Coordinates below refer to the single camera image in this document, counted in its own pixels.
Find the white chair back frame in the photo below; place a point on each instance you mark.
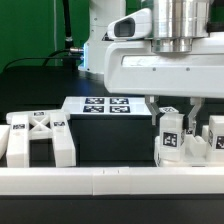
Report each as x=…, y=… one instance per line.
x=39, y=125

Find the white marker base plate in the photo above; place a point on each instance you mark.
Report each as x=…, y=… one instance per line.
x=105, y=106

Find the white chair seat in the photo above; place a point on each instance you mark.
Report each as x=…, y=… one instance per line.
x=193, y=156

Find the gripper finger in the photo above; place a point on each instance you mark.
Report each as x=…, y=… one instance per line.
x=151, y=103
x=196, y=103

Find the white marker cube rear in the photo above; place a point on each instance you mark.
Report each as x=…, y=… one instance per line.
x=168, y=109

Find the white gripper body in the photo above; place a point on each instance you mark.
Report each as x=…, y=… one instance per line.
x=165, y=52

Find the white front wall rail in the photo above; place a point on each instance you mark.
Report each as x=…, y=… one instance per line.
x=111, y=181

